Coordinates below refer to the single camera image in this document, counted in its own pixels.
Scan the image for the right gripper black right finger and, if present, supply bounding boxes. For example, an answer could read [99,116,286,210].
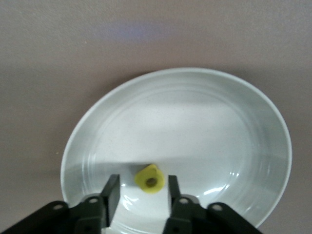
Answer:
[162,175,263,234]

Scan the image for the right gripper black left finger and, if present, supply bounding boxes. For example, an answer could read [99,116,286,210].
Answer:
[0,174,121,234]

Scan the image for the yellow letter a block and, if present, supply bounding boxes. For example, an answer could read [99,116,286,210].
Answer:
[135,164,166,195]

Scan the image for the beige round plate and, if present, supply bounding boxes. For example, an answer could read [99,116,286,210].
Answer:
[60,67,293,234]

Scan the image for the brown table cover mat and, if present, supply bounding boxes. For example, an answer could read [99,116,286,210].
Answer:
[0,0,312,234]

